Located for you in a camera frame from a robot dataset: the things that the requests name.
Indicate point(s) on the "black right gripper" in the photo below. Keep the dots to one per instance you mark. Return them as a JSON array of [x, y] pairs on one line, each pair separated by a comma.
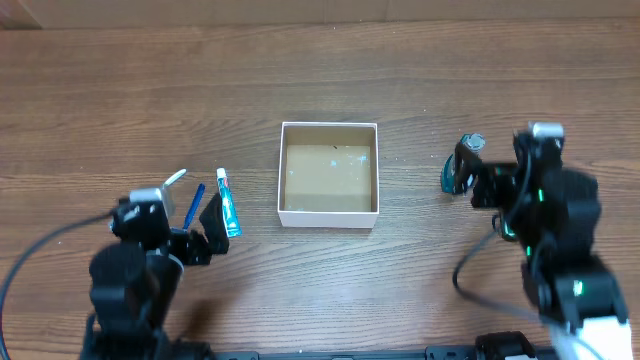
[[493, 180]]

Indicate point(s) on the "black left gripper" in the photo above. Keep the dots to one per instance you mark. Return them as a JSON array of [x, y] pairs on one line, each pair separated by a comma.
[[212, 227]]

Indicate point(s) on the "teal mouthwash bottle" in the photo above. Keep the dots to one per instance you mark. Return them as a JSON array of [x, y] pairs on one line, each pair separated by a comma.
[[475, 142]]

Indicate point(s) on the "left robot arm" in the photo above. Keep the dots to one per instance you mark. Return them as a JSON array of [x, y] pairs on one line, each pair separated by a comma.
[[134, 281]]

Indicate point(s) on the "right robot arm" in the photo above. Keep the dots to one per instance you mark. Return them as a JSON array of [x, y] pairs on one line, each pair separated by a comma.
[[552, 211]]

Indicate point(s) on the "teal toothpaste tube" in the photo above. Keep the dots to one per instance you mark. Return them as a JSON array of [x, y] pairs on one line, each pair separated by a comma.
[[229, 213]]

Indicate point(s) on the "green white toothbrush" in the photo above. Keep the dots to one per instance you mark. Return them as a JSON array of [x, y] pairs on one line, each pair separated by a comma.
[[174, 178]]

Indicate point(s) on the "open white cardboard box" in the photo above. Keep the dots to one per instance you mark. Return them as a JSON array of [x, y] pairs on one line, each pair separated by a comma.
[[328, 175]]

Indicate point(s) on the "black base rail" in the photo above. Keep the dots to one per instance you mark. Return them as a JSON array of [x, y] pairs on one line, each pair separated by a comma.
[[503, 345]]

